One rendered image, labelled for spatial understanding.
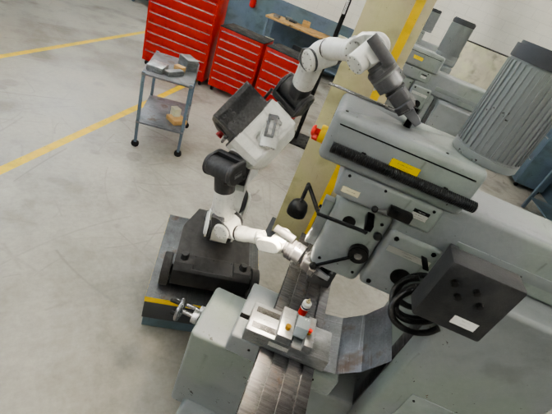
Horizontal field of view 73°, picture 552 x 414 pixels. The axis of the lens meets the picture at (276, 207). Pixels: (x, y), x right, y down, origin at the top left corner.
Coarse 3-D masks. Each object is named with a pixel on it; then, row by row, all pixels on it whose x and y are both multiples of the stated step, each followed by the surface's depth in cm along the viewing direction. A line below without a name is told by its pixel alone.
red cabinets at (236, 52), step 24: (168, 0) 553; (192, 0) 548; (216, 0) 542; (168, 24) 571; (192, 24) 565; (216, 24) 568; (144, 48) 597; (168, 48) 590; (192, 48) 583; (216, 48) 579; (240, 48) 568; (264, 48) 571; (288, 48) 582; (216, 72) 596; (240, 72) 585; (264, 72) 570; (288, 72) 556
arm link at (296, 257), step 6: (300, 246) 152; (294, 252) 151; (300, 252) 151; (306, 252) 154; (288, 258) 153; (294, 258) 151; (300, 258) 152; (306, 258) 151; (306, 264) 150; (306, 270) 151; (312, 270) 148
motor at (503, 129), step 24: (528, 48) 94; (504, 72) 101; (528, 72) 95; (504, 96) 100; (528, 96) 96; (480, 120) 105; (504, 120) 101; (528, 120) 98; (456, 144) 113; (480, 144) 106; (504, 144) 103; (528, 144) 102; (504, 168) 106
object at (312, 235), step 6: (324, 198) 135; (330, 198) 135; (324, 204) 134; (330, 204) 134; (324, 210) 136; (330, 210) 135; (318, 216) 138; (318, 222) 139; (324, 222) 138; (312, 228) 141; (318, 228) 140; (306, 234) 147; (312, 234) 142; (318, 234) 142; (306, 240) 144; (312, 240) 144
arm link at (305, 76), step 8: (304, 48) 130; (304, 56) 130; (312, 56) 126; (304, 64) 132; (312, 64) 127; (296, 72) 143; (304, 72) 138; (312, 72) 137; (320, 72) 140; (296, 80) 145; (304, 80) 142; (312, 80) 142; (296, 88) 148; (304, 88) 146; (312, 88) 148
